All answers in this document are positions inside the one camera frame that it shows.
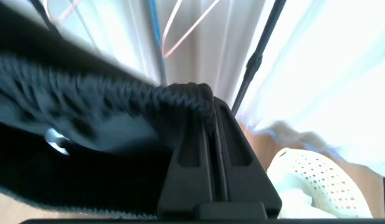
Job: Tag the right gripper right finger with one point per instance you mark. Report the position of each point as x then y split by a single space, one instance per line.
251 186

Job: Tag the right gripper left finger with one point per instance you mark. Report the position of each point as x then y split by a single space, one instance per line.
186 186

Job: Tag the black shorts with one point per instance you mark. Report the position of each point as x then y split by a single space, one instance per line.
86 124

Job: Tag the pink clothes hanger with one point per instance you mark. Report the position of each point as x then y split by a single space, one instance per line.
55 22
192 28

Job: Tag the white laundry basket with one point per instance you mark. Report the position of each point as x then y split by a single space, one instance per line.
323 174

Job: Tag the black clothes rack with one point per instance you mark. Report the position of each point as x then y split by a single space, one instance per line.
255 60

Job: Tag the beige curtain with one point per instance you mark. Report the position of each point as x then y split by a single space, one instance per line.
117 31
320 62

